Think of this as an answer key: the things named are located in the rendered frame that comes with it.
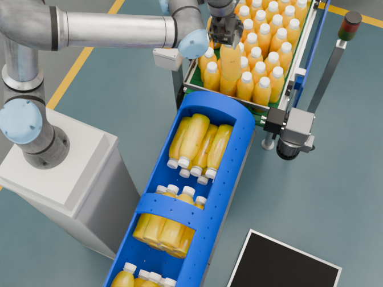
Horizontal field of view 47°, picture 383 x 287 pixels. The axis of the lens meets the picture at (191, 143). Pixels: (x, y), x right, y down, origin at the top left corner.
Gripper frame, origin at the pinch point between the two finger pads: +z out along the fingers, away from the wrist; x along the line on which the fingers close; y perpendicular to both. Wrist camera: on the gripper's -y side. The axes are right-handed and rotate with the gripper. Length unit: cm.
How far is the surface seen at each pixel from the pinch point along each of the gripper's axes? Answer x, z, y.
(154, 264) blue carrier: -10, 34, 74
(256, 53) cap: 4.2, 32.5, -14.7
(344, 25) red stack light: 34.4, 23.6, -27.6
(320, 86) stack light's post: 31, 66, -23
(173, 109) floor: -56, 139, -23
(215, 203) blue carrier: 8, 16, 50
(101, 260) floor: -64, 125, 81
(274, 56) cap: 11.3, 33.4, -15.6
